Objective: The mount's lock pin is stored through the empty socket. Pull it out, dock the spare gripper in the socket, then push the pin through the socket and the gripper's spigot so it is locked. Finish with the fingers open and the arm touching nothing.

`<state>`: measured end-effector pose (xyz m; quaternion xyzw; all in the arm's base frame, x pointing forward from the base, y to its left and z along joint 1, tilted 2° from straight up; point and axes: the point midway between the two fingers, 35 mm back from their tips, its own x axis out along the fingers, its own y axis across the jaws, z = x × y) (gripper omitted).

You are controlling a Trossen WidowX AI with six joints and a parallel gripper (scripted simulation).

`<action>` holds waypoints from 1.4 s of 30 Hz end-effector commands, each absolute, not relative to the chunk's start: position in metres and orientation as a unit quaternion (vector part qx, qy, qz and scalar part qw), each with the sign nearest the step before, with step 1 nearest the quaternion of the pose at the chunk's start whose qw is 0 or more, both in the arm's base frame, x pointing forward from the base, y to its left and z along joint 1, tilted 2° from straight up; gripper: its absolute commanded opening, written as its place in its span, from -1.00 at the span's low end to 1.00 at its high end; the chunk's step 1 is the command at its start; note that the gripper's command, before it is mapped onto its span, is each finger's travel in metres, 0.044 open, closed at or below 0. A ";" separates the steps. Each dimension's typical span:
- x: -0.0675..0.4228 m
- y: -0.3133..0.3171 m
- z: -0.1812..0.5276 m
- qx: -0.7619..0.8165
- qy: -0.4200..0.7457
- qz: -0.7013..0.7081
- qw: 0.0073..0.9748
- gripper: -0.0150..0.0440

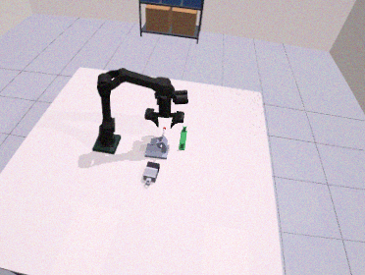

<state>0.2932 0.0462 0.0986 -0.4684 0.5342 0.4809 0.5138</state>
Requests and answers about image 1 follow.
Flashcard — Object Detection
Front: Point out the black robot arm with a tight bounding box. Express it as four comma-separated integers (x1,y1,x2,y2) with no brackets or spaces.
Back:
97,68,188,147

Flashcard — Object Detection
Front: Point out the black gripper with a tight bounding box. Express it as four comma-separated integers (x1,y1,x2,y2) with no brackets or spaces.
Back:
144,106,184,128

